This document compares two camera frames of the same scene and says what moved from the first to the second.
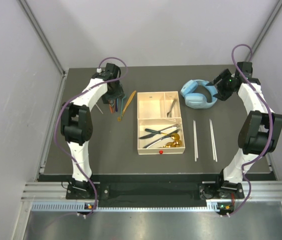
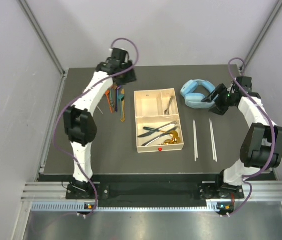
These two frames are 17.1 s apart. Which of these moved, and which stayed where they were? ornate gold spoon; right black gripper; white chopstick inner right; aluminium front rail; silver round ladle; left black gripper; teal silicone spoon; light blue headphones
Moved: right black gripper; left black gripper; ornate gold spoon
Stayed: light blue headphones; silver round ladle; teal silicone spoon; white chopstick inner right; aluminium front rail
